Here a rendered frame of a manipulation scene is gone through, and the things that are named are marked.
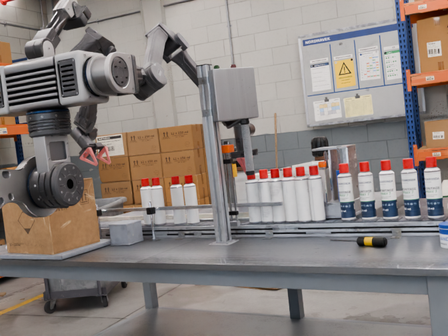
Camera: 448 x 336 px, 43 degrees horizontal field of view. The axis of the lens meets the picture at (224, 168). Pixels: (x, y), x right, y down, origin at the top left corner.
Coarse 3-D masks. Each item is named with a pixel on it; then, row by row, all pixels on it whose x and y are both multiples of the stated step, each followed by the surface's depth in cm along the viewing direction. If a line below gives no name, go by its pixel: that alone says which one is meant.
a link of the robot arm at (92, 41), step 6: (90, 30) 219; (84, 36) 218; (90, 36) 218; (96, 36) 217; (102, 36) 217; (84, 42) 217; (90, 42) 217; (96, 42) 217; (102, 42) 219; (108, 42) 222; (78, 48) 216; (84, 48) 216; (90, 48) 217; (96, 48) 220; (102, 48) 222
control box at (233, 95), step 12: (216, 72) 207; (228, 72) 209; (240, 72) 211; (252, 72) 213; (216, 84) 207; (228, 84) 209; (240, 84) 211; (252, 84) 213; (216, 96) 208; (228, 96) 209; (240, 96) 211; (252, 96) 213; (216, 108) 208; (228, 108) 209; (240, 108) 211; (252, 108) 213; (216, 120) 209; (228, 120) 210
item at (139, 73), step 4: (132, 56) 176; (132, 60) 176; (132, 64) 176; (136, 68) 177; (140, 68) 182; (136, 72) 177; (140, 72) 179; (144, 72) 183; (136, 76) 177; (140, 76) 179; (144, 76) 183; (136, 80) 177; (140, 80) 180; (144, 80) 183; (136, 84) 176; (140, 84) 183; (136, 88) 176; (136, 92) 177
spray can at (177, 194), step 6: (174, 180) 241; (174, 186) 241; (180, 186) 241; (174, 192) 241; (180, 192) 241; (174, 198) 241; (180, 198) 241; (174, 204) 241; (180, 204) 241; (174, 210) 241; (180, 210) 241; (174, 216) 242; (180, 216) 241; (174, 222) 243; (180, 222) 241; (186, 222) 244
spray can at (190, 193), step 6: (186, 180) 238; (192, 180) 239; (186, 186) 238; (192, 186) 237; (186, 192) 238; (192, 192) 238; (186, 198) 238; (192, 198) 238; (186, 204) 239; (192, 204) 238; (186, 210) 239; (192, 210) 238; (198, 210) 240; (192, 216) 238; (198, 216) 239; (192, 222) 238; (198, 222) 239
